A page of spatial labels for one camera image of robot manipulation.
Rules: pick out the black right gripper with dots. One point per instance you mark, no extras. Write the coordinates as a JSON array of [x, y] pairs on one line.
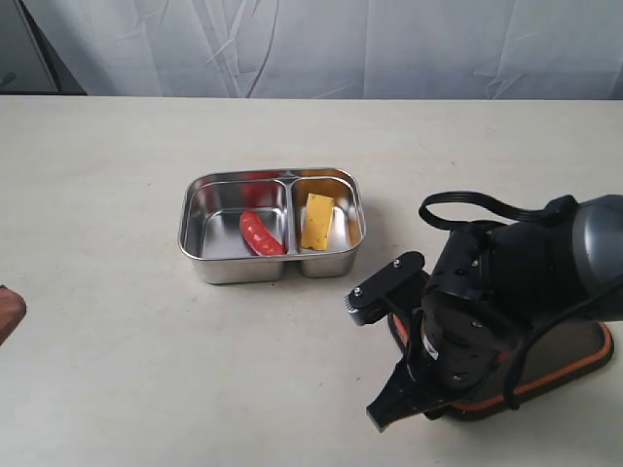
[[455, 334]]

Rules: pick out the stainless steel lunch box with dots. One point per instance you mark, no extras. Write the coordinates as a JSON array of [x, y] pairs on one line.
[[209, 233]]

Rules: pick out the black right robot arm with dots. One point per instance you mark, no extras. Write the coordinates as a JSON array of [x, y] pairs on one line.
[[551, 266]]

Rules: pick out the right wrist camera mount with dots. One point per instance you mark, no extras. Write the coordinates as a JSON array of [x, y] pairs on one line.
[[396, 288]]

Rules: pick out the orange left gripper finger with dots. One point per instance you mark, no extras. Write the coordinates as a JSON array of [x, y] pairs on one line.
[[12, 311]]

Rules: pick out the dark transparent lunchbox lid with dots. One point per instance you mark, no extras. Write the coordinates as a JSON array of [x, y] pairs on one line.
[[568, 352]]

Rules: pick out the red toy sausage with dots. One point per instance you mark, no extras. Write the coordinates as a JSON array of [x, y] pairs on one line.
[[257, 236]]

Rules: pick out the grey backdrop curtain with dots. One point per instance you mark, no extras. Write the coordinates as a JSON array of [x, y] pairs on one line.
[[314, 49]]

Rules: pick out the yellow toy cheese wedge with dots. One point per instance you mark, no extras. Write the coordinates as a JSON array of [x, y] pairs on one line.
[[317, 222]]

